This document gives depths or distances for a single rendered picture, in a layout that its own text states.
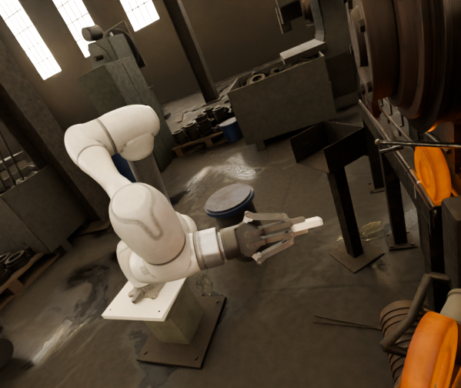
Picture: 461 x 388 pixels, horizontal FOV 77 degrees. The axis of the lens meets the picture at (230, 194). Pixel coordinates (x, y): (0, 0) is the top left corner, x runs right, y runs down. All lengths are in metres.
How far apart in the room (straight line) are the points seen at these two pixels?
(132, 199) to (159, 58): 11.52
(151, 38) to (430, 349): 11.83
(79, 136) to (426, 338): 0.99
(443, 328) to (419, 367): 0.07
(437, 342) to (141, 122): 0.96
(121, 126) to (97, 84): 3.14
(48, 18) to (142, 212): 13.75
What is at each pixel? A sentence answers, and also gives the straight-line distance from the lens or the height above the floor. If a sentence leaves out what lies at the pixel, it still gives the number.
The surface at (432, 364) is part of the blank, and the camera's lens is 0.51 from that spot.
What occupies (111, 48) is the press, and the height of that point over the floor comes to 2.03.
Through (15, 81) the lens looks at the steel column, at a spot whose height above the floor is 1.60.
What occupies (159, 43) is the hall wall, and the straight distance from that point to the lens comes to 11.90.
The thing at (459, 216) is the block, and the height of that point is 0.80.
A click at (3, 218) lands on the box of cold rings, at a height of 0.61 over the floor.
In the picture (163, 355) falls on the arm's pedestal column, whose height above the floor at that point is 0.02.
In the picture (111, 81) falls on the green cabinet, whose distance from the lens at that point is 4.06.
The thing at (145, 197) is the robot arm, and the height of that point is 1.05.
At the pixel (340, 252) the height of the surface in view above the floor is 0.01.
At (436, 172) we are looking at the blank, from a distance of 0.85.
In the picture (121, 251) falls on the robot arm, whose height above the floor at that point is 0.62.
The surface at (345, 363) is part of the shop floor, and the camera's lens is 1.40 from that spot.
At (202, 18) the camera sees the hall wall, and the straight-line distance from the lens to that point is 11.26.
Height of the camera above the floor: 1.22
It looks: 27 degrees down
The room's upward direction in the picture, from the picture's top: 24 degrees counter-clockwise
